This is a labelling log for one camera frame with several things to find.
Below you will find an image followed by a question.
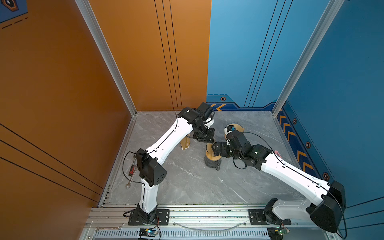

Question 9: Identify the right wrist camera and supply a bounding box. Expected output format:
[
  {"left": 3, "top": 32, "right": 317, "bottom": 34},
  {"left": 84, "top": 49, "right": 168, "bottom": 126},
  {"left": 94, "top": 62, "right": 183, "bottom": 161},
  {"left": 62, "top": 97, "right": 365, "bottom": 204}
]
[{"left": 224, "top": 124, "right": 237, "bottom": 145}]

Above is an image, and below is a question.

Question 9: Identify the right green circuit board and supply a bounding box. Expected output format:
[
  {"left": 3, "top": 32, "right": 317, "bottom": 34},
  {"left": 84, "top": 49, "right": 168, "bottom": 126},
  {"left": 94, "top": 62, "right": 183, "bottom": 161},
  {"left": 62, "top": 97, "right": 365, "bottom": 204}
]
[{"left": 267, "top": 228, "right": 291, "bottom": 240}]

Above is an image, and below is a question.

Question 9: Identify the green circuit board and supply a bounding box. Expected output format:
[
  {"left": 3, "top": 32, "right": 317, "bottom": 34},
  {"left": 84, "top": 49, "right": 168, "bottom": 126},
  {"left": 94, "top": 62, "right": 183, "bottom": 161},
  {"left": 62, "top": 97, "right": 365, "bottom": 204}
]
[
  {"left": 139, "top": 228, "right": 160, "bottom": 240},
  {"left": 267, "top": 228, "right": 291, "bottom": 240}
]

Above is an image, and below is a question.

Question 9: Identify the aluminium right corner post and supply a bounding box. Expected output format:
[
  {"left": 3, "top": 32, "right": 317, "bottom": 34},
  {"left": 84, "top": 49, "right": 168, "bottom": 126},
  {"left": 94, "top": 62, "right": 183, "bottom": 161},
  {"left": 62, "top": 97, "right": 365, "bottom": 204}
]
[{"left": 272, "top": 0, "right": 345, "bottom": 117}]

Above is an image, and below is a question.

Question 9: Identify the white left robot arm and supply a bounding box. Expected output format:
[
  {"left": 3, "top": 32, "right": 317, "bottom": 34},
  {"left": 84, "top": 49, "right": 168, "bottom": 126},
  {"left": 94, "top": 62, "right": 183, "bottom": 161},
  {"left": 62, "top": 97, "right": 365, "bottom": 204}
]
[{"left": 135, "top": 103, "right": 215, "bottom": 225}]

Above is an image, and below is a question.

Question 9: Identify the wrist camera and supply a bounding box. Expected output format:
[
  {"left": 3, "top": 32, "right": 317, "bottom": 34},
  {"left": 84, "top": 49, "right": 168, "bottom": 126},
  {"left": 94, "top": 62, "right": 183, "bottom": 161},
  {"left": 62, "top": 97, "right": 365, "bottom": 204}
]
[
  {"left": 204, "top": 117, "right": 214, "bottom": 129},
  {"left": 224, "top": 124, "right": 237, "bottom": 145}
]

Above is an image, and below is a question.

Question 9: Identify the pink handled tool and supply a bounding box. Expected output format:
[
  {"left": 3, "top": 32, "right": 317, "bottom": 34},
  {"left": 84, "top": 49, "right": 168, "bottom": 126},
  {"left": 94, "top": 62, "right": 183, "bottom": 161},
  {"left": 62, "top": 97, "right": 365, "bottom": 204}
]
[{"left": 274, "top": 151, "right": 282, "bottom": 159}]

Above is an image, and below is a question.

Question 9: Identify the aluminium corner post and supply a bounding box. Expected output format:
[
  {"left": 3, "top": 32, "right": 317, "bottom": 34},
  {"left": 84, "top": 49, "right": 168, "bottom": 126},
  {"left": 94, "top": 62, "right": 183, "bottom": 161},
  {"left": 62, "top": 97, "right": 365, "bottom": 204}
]
[
  {"left": 75, "top": 0, "right": 137, "bottom": 117},
  {"left": 272, "top": 0, "right": 345, "bottom": 117}
]

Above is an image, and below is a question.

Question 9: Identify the wooden ring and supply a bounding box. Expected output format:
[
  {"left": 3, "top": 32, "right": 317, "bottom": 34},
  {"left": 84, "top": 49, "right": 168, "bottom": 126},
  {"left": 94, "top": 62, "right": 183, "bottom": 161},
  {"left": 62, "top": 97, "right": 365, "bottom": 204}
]
[{"left": 205, "top": 142, "right": 223, "bottom": 161}]

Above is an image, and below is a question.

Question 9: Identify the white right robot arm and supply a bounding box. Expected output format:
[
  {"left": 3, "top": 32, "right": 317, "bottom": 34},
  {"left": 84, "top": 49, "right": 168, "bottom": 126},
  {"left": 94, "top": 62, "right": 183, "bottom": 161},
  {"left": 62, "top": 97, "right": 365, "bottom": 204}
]
[{"left": 211, "top": 130, "right": 347, "bottom": 233}]

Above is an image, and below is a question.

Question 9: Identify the left green circuit board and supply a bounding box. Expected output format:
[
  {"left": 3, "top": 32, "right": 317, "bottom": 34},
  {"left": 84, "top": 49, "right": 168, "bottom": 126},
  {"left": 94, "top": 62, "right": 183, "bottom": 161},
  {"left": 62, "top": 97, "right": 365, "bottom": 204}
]
[{"left": 139, "top": 228, "right": 160, "bottom": 240}]

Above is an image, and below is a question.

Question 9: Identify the aluminium left corner post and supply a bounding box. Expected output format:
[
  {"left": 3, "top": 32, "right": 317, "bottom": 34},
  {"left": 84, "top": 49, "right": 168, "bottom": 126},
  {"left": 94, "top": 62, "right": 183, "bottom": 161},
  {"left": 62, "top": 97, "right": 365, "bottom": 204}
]
[{"left": 75, "top": 0, "right": 137, "bottom": 117}]

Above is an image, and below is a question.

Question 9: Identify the silver wrench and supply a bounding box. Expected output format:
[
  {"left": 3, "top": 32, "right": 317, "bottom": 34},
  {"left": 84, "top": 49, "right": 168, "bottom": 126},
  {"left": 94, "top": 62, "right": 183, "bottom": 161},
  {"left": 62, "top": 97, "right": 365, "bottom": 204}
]
[
  {"left": 125, "top": 174, "right": 135, "bottom": 189},
  {"left": 128, "top": 155, "right": 137, "bottom": 177}
]

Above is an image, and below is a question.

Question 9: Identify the brown paper coffee filter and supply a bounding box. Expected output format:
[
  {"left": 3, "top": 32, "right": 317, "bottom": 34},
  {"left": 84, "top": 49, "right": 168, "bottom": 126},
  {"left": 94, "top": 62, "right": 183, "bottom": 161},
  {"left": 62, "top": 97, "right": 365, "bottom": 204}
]
[{"left": 227, "top": 124, "right": 245, "bottom": 133}]

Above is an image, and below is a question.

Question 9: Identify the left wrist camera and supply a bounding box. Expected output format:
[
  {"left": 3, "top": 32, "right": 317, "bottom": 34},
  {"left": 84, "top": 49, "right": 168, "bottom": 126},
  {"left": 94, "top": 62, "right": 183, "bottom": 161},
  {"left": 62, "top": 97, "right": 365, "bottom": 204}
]
[{"left": 204, "top": 117, "right": 214, "bottom": 129}]

